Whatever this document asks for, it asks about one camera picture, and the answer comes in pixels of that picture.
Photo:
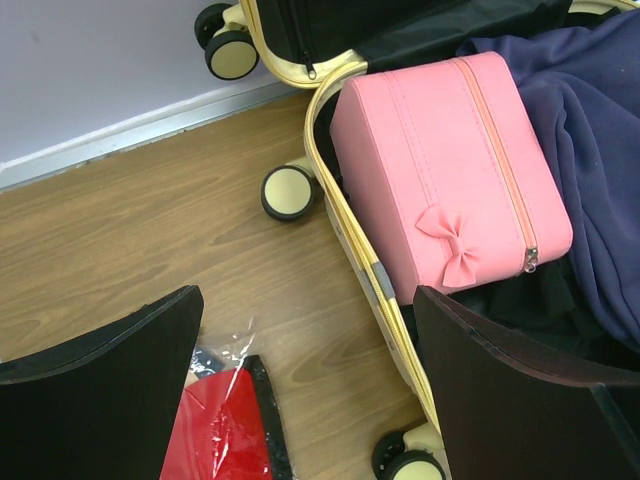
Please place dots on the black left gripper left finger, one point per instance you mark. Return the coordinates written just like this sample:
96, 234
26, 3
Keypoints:
103, 404

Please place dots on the purple sweatshirt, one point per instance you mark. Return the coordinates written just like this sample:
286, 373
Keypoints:
580, 87

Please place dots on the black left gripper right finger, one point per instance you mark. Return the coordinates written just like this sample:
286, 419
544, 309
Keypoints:
510, 407

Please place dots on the red plastic packaged item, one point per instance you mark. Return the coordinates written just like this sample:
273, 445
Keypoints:
228, 424

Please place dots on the pink cosmetic case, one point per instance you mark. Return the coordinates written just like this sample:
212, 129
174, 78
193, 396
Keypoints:
445, 175

